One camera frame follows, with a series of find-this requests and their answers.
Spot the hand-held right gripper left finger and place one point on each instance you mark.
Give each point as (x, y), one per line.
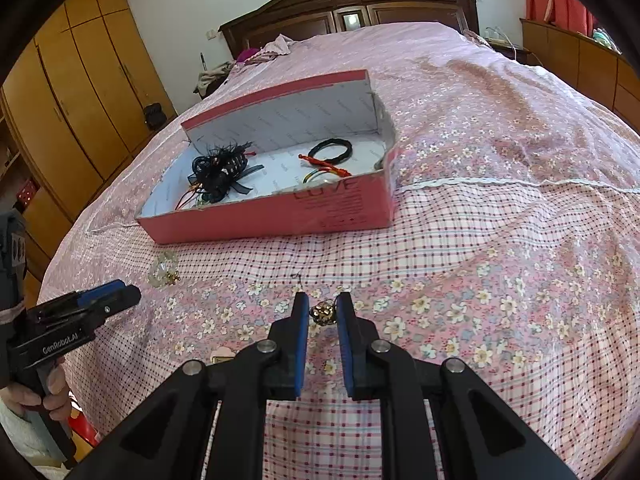
(299, 345)

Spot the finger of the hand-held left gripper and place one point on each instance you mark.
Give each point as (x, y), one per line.
(102, 290)
(117, 302)

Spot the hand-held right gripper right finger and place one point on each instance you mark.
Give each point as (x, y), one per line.
(345, 350)

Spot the crystal flower hairpin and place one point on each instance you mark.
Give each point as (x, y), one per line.
(162, 270)

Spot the gold hair clip pink flowers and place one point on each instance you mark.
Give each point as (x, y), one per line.
(222, 357)

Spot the pink cardboard box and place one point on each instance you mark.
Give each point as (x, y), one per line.
(280, 215)

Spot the black feather hair clip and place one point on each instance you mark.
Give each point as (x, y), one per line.
(220, 170)

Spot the person's left hand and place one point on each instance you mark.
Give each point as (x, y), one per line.
(56, 390)

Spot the red plastic object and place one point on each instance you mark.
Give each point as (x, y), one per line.
(84, 429)

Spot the red patterned box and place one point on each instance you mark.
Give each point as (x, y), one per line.
(28, 192)

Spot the black bag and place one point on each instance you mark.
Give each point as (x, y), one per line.
(154, 116)

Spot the wooden wardrobe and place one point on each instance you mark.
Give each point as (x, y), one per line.
(85, 85)

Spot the pile of clothes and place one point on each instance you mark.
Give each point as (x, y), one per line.
(212, 79)

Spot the dark upright pen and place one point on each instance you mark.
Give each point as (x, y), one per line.
(203, 62)

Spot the magenta pillow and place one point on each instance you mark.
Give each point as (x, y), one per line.
(247, 55)

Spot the light pink garment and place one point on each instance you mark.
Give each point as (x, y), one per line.
(277, 47)

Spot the dark wooden headboard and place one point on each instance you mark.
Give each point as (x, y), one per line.
(300, 25)

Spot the dark wooden nightstand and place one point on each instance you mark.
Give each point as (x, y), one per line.
(522, 55)

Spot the wooden side cabinet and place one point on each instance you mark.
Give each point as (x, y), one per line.
(595, 70)

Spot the knitted plush toy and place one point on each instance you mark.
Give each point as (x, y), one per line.
(605, 39)

